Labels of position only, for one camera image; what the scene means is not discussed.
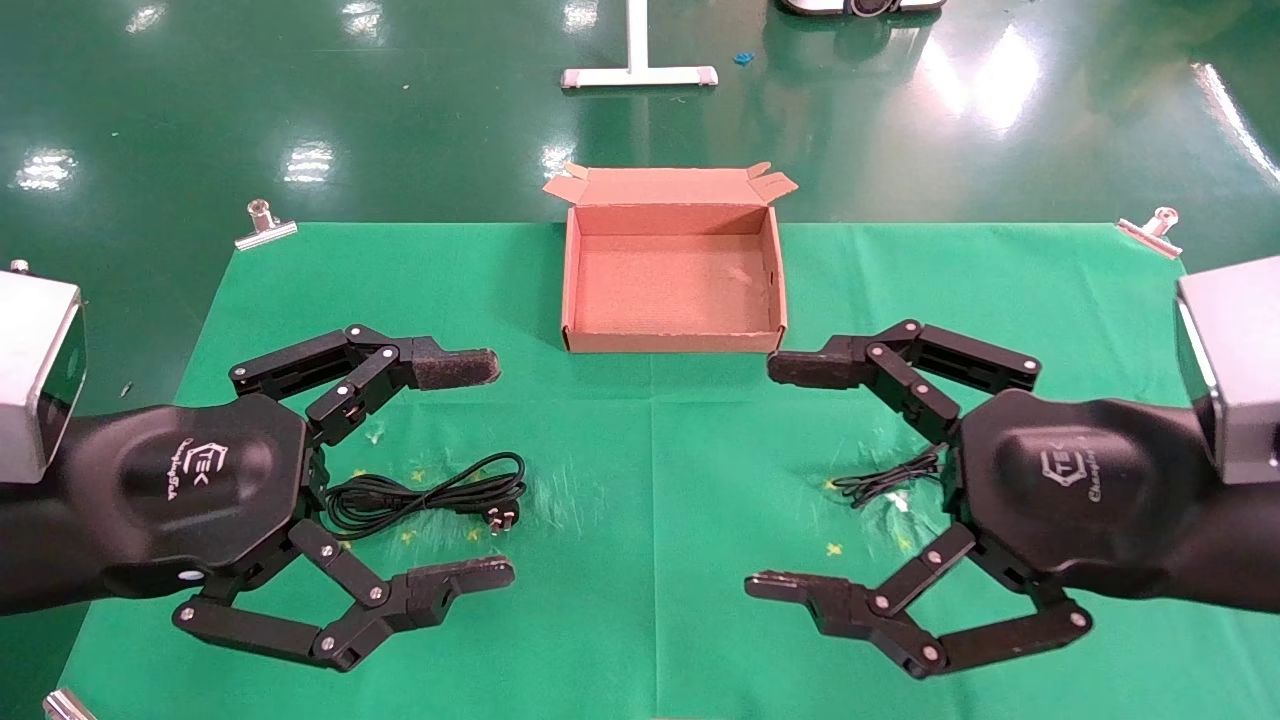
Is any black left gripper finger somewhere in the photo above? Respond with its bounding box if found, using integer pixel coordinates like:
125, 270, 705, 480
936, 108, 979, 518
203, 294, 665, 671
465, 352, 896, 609
229, 325, 502, 447
171, 520, 517, 673

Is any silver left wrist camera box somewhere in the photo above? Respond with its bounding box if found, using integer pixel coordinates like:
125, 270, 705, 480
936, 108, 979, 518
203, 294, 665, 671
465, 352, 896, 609
0, 260, 88, 485

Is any black data cable with plug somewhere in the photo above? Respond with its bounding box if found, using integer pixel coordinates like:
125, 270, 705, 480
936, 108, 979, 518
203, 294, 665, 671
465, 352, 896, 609
322, 452, 528, 542

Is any green table cloth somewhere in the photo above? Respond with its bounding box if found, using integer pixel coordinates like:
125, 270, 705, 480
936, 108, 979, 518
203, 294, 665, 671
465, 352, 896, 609
55, 222, 1280, 720

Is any open brown cardboard box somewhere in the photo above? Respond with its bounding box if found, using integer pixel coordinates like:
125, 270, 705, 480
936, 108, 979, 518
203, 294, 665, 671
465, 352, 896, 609
543, 162, 799, 354

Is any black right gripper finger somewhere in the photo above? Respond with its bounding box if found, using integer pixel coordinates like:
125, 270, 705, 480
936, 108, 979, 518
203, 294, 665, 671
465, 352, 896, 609
744, 520, 1094, 682
766, 319, 1042, 446

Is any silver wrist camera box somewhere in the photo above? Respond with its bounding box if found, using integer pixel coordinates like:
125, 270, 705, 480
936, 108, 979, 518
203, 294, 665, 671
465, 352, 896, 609
0, 260, 88, 485
1174, 255, 1280, 487

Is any black wired computer mouse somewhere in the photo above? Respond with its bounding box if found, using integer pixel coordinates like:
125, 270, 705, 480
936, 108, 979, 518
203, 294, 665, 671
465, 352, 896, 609
829, 445, 953, 510

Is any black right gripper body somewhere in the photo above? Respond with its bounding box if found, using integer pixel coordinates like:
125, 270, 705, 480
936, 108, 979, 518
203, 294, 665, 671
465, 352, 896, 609
949, 390, 1280, 614

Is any grey black machine base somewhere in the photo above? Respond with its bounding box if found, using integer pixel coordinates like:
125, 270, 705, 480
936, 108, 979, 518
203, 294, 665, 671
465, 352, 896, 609
778, 0, 946, 19

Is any white metal stand base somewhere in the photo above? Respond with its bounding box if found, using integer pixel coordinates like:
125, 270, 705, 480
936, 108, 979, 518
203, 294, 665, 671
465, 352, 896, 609
560, 0, 719, 91

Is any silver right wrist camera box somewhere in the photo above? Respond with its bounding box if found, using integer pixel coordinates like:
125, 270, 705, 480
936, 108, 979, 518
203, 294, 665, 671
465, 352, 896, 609
1174, 255, 1280, 487

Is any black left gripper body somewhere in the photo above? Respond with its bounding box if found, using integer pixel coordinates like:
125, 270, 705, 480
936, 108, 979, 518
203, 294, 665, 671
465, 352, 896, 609
0, 393, 328, 614

